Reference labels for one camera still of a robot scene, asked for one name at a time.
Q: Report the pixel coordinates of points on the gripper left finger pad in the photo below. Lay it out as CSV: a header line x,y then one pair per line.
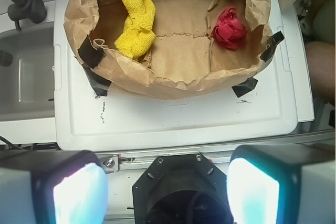
x,y
52,187

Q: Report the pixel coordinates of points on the gripper right finger pad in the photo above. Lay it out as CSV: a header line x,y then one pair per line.
x,y
292,183

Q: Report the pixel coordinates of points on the crumpled red paper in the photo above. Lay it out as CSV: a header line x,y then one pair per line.
x,y
229,31

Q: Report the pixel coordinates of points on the white plastic bin lid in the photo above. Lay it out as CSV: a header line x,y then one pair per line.
x,y
119,122

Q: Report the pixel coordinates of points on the white sink basin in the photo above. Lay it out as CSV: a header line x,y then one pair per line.
x,y
27,75

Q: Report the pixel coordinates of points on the black tape front right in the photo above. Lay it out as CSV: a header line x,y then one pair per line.
x,y
245,87

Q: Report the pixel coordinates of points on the black tape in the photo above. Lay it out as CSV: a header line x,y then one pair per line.
x,y
99,84
245,87

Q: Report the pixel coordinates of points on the black tape front left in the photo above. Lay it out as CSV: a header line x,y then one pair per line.
x,y
99,84

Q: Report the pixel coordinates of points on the black tape rim left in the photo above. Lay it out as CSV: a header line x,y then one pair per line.
x,y
89,54

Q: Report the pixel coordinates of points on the black tape rim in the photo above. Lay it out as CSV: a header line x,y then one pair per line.
x,y
89,54
273,42

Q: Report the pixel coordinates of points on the black tape rim right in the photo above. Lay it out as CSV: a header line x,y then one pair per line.
x,y
273,42

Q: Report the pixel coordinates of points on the black faucet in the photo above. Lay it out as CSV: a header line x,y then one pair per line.
x,y
34,10

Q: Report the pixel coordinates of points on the yellow microfiber cloth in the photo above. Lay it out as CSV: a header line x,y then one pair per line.
x,y
137,36

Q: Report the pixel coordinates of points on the brown paper bag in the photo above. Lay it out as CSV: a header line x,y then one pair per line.
x,y
184,60

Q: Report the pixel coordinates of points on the aluminium rail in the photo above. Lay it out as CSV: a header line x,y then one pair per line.
x,y
217,153

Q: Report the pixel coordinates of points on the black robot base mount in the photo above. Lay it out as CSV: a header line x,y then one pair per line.
x,y
181,190

